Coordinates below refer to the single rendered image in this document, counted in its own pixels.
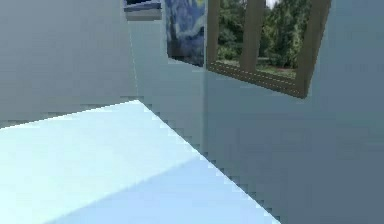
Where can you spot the blue swirling night sky painting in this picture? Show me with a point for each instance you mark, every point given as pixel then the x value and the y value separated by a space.
pixel 185 30

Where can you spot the small blue grey painting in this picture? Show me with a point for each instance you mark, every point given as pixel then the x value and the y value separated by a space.
pixel 142 9

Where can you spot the brown framed window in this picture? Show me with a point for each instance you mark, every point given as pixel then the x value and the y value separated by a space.
pixel 252 36

